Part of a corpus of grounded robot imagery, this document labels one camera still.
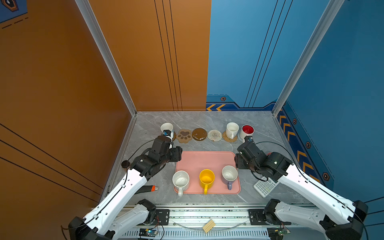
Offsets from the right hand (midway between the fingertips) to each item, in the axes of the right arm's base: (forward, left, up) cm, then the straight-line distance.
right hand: (238, 159), depth 74 cm
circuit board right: (-28, -17, -20) cm, 39 cm away
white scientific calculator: (-8, -17, -17) cm, 25 cm away
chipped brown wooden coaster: (+29, +19, -16) cm, 38 cm away
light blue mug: (+29, +40, -8) cm, 50 cm away
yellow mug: (-2, +15, -17) cm, 23 cm away
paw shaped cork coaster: (+28, +30, -17) cm, 44 cm away
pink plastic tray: (-1, +10, -10) cm, 14 cm away
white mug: (+29, -3, -11) cm, 31 cm away
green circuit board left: (-28, +44, -19) cm, 56 cm away
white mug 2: (-5, +30, -15) cm, 34 cm away
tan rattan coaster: (+26, +1, -16) cm, 30 cm away
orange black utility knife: (-8, +48, -17) cm, 52 cm away
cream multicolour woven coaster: (+28, +9, -17) cm, 34 cm away
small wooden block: (-26, +15, -17) cm, 34 cm away
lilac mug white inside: (-1, +2, -16) cm, 16 cm away
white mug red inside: (+28, -13, -11) cm, 32 cm away
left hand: (+5, +30, +2) cm, 31 cm away
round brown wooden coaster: (+27, +37, -16) cm, 49 cm away
